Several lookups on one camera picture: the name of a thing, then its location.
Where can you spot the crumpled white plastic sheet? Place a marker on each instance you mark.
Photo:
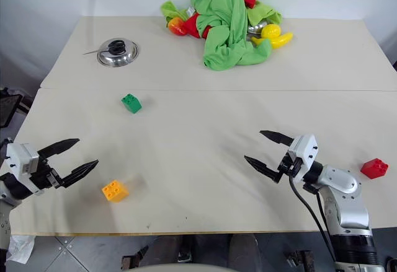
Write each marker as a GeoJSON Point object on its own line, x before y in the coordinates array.
{"type": "Point", "coordinates": [20, 248]}

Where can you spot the steel pot lid black knob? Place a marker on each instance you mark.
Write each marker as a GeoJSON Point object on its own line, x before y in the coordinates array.
{"type": "Point", "coordinates": [119, 55]}

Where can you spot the white fabric label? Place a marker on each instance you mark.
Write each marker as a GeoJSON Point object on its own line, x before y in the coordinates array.
{"type": "Point", "coordinates": [190, 10]}

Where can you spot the crumpled green cloth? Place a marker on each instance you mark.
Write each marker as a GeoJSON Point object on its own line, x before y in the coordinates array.
{"type": "Point", "coordinates": [224, 27]}

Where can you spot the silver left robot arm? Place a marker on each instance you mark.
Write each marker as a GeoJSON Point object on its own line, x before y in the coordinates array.
{"type": "Point", "coordinates": [7, 191]}

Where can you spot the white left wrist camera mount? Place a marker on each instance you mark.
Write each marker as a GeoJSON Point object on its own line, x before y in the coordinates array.
{"type": "Point", "coordinates": [19, 157]}

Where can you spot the red toy brick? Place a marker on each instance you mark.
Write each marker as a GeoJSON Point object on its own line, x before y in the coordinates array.
{"type": "Point", "coordinates": [374, 169]}

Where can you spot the orange toy peach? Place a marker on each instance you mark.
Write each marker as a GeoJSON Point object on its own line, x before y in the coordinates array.
{"type": "Point", "coordinates": [176, 26]}

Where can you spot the black frame with mesh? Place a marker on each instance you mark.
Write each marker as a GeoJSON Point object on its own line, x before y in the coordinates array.
{"type": "Point", "coordinates": [9, 107]}

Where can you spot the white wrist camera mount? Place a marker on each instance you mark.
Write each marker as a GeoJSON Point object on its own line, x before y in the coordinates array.
{"type": "Point", "coordinates": [19, 157]}
{"type": "Point", "coordinates": [305, 149]}

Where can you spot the dark metal bracket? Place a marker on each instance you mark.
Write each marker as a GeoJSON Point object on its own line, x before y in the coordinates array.
{"type": "Point", "coordinates": [133, 258]}
{"type": "Point", "coordinates": [299, 258]}

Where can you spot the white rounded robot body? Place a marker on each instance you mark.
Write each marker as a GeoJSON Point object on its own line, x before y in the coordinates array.
{"type": "Point", "coordinates": [180, 268]}

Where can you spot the thin metal skewer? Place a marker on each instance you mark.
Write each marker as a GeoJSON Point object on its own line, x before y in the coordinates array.
{"type": "Point", "coordinates": [90, 52]}

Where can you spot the yellow toy brick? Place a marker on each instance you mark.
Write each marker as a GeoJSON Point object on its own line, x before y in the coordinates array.
{"type": "Point", "coordinates": [115, 192]}

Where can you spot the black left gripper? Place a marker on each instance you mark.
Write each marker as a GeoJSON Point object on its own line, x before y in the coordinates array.
{"type": "Point", "coordinates": [43, 177]}

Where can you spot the yellow toy lemon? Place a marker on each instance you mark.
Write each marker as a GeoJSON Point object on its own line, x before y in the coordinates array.
{"type": "Point", "coordinates": [270, 31]}

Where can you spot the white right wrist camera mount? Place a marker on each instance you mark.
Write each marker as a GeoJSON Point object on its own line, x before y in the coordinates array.
{"type": "Point", "coordinates": [305, 149]}

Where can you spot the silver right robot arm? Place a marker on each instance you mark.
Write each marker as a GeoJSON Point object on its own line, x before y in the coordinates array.
{"type": "Point", "coordinates": [350, 204]}

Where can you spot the green toy brick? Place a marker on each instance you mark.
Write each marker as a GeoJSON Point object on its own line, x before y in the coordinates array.
{"type": "Point", "coordinates": [131, 104]}

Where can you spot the steel bowl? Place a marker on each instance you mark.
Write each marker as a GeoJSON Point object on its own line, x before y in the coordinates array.
{"type": "Point", "coordinates": [256, 28]}

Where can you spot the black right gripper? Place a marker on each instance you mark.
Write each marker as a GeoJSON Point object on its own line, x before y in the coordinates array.
{"type": "Point", "coordinates": [290, 165]}

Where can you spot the yellow toy banana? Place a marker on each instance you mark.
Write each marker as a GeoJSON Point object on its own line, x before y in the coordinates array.
{"type": "Point", "coordinates": [280, 40]}

